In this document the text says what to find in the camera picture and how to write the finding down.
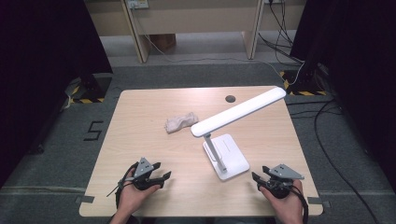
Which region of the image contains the black cable bundle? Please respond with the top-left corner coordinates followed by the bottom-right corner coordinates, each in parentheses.
top-left (257, 0), bottom-right (304, 65)

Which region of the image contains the long black floor cable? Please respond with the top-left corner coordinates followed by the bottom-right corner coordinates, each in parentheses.
top-left (286, 97), bottom-right (380, 224)

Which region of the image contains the dark curtain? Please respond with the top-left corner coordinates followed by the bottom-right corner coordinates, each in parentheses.
top-left (0, 0), bottom-right (113, 189)
top-left (289, 0), bottom-right (396, 189)

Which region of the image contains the person's right hand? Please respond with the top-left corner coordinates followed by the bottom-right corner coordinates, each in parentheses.
top-left (260, 179), bottom-right (304, 224)

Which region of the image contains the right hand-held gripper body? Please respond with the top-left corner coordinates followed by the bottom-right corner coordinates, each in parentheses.
top-left (264, 163), bottom-right (305, 200)

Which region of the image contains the beige wooden desk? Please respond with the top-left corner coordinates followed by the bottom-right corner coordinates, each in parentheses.
top-left (83, 0), bottom-right (307, 64)

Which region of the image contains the beige cloth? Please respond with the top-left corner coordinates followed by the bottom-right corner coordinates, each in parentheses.
top-left (163, 111), bottom-right (200, 134)

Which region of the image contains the brown cardboard box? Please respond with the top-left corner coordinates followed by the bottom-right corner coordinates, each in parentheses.
top-left (148, 33), bottom-right (177, 52)

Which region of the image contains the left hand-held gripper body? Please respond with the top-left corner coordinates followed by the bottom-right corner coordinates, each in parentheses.
top-left (133, 157), bottom-right (164, 191)

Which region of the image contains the white desk lamp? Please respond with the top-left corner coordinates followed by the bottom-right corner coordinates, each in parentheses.
top-left (190, 86), bottom-right (288, 182)

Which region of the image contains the white power socket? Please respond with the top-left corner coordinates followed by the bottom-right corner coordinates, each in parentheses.
top-left (125, 0), bottom-right (150, 10)

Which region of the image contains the person's left hand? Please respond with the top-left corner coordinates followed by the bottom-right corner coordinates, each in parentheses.
top-left (116, 167), bottom-right (163, 217)

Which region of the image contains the grey tape piece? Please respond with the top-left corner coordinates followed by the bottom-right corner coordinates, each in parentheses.
top-left (75, 195), bottom-right (95, 205)
top-left (306, 196), bottom-right (332, 209)

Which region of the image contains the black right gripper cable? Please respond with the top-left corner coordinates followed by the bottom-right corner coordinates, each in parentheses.
top-left (289, 184), bottom-right (310, 224)

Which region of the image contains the black stand base hazard tape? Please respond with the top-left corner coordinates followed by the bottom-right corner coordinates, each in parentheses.
top-left (278, 62), bottom-right (329, 97)
top-left (64, 73), bottom-right (113, 105)

